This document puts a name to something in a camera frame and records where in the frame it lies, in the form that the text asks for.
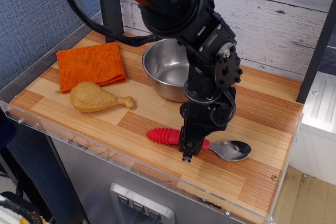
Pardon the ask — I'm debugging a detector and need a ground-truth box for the orange folded towel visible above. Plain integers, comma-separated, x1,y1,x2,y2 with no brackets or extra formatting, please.
56,42,127,94

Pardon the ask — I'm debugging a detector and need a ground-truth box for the silver button control panel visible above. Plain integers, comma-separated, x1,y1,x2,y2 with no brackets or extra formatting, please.
110,183,176,223

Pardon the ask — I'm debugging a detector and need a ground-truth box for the stainless steel cabinet front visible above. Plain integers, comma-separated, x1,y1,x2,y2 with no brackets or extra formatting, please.
51,138,236,223

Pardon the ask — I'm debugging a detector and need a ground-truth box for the black left vertical post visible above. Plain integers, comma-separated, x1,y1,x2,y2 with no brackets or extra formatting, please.
100,0,124,35

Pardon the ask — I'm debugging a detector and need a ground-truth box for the black right vertical post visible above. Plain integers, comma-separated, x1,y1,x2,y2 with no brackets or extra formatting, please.
296,0,335,104

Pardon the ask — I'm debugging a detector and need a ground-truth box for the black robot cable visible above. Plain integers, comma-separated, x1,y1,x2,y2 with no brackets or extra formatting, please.
57,0,163,48

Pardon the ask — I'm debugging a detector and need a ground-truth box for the red handled metal spoon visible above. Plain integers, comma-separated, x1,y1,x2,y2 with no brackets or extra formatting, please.
147,128,251,162

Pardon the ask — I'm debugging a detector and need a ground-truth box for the plastic toy chicken drumstick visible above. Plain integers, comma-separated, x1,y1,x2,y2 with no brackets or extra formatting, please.
70,82,134,113

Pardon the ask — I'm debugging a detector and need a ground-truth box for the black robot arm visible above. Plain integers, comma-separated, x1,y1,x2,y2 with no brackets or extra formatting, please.
135,0,243,162

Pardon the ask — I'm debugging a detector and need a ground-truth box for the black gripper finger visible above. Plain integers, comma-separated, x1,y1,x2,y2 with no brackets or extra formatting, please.
190,144,201,161
182,151,191,162

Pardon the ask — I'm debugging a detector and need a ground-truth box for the stainless steel bowl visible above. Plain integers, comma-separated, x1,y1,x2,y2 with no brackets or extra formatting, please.
142,39,189,102

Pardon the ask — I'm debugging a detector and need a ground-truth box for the black vertical post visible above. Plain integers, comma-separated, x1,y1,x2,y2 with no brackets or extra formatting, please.
296,0,335,104
100,0,124,35

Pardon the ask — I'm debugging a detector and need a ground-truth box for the white appliance at right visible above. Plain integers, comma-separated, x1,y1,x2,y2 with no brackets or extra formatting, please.
289,72,335,185

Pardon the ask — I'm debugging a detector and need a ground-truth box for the clear acrylic edge guard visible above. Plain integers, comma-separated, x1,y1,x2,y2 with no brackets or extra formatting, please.
1,99,293,223

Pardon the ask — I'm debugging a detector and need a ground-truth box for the yellow black object bottom left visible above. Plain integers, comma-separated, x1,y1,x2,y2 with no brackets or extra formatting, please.
1,199,47,224

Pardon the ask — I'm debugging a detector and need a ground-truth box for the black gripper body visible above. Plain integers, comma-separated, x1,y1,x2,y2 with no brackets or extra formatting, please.
179,87,236,153

